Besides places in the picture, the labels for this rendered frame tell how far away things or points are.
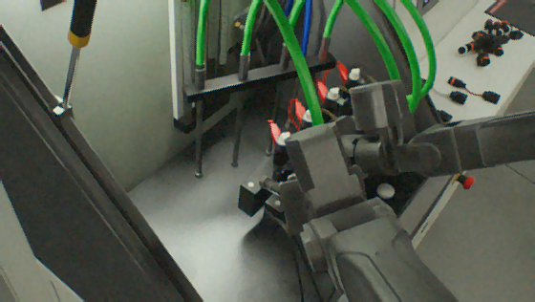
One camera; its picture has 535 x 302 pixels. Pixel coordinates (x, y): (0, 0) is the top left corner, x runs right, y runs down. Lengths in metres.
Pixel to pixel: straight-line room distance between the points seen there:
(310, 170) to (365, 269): 0.15
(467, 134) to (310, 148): 0.23
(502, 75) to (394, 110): 0.77
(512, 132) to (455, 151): 0.07
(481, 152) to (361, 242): 0.28
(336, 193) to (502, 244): 1.92
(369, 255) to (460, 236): 1.95
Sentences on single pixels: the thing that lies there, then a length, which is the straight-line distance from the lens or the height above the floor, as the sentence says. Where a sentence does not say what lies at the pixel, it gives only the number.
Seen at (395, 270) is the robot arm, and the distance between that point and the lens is 0.38.
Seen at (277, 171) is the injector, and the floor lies 1.02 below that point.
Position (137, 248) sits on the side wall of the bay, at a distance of 0.70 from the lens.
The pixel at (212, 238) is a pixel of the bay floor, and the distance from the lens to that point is 1.11.
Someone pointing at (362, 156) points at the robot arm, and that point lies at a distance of 0.73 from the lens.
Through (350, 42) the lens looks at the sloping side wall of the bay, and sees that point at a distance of 1.15.
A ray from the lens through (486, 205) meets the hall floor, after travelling 2.50.
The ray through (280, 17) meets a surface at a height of 1.41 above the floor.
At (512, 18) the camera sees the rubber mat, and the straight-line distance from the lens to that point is 1.68.
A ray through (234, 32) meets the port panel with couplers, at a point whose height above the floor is 1.08.
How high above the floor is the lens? 1.78
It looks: 49 degrees down
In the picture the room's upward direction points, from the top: 10 degrees clockwise
